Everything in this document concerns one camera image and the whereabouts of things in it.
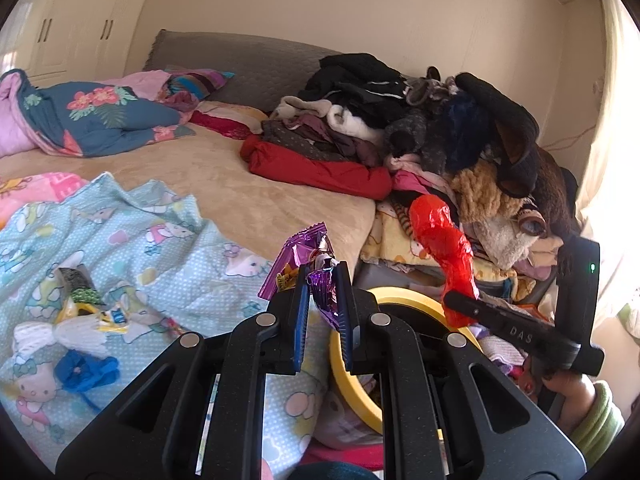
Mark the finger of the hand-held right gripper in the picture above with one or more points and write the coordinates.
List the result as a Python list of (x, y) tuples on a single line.
[(510, 327)]

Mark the yellow wrapper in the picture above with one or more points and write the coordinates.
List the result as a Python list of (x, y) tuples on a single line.
[(112, 317)]

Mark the cream wardrobe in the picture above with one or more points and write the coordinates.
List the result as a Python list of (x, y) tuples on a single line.
[(75, 10)]

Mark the cream fleece garment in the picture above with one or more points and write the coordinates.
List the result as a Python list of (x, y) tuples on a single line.
[(505, 245)]

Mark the striped pillow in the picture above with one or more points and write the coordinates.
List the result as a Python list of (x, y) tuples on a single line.
[(192, 82)]

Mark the cream curtain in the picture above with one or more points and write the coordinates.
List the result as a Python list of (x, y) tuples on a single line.
[(615, 160)]

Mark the blue floral quilt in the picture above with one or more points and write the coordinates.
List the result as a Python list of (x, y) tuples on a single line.
[(100, 120)]

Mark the pink cartoon blanket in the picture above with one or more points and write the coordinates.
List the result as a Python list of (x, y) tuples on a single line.
[(35, 192)]

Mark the purple foil wrapper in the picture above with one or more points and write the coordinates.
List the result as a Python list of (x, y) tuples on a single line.
[(292, 255)]

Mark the brown plush garment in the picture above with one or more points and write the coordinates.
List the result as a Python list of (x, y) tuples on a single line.
[(555, 185)]

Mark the person's right hand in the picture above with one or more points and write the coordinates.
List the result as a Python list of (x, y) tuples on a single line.
[(575, 395)]

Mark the red folded garment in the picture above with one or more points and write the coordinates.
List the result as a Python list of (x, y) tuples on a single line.
[(310, 170)]

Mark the white fleece garment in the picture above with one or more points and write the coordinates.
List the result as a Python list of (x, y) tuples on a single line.
[(350, 122)]

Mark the brown dotted garment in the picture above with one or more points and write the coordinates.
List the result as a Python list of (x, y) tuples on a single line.
[(300, 140)]

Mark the pink pillow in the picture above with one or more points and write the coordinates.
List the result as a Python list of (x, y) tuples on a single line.
[(140, 82)]

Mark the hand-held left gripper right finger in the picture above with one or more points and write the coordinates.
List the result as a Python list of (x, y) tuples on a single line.
[(345, 305)]

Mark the dark blue fuzzy garment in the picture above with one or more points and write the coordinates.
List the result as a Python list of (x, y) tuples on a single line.
[(465, 125)]

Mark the red plastic wrapper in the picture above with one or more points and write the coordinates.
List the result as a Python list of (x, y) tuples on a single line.
[(445, 250)]

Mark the black jacket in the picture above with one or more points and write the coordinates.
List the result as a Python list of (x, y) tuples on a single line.
[(360, 75)]

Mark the grey dotted garment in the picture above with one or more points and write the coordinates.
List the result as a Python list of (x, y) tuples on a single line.
[(415, 130)]

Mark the black fleece garment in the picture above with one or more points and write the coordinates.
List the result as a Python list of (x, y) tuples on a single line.
[(515, 125)]

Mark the grey fleece garment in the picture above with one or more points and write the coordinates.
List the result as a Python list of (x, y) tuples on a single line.
[(430, 87)]

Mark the person's teal trousers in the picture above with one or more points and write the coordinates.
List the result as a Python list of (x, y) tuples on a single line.
[(335, 472)]

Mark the black green wrapper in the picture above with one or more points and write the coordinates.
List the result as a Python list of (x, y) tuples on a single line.
[(77, 280)]

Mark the blue plastic bag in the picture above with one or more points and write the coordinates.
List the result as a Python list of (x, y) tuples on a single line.
[(82, 370)]

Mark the dark red lace cloth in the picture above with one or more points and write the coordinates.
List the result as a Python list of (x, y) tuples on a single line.
[(220, 125)]

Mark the tan fuzzy garment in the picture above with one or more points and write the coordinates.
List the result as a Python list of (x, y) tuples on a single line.
[(485, 195)]

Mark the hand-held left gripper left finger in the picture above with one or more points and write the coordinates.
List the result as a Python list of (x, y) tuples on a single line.
[(301, 310)]

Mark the beige plush bedsheet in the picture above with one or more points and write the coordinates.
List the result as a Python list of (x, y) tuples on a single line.
[(225, 185)]

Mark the brown striped knit garment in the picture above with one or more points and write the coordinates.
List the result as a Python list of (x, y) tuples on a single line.
[(401, 215)]

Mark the yellow-rimmed trash bin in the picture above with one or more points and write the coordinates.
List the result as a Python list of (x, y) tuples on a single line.
[(400, 296)]

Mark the grey padded headboard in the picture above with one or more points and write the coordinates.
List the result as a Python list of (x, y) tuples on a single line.
[(240, 65)]

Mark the light blue cartoon quilt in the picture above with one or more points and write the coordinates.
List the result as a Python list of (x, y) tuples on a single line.
[(175, 270)]

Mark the lavender sweater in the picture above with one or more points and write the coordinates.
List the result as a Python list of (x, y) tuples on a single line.
[(500, 352)]

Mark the pink garment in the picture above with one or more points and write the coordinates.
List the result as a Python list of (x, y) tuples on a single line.
[(415, 182)]

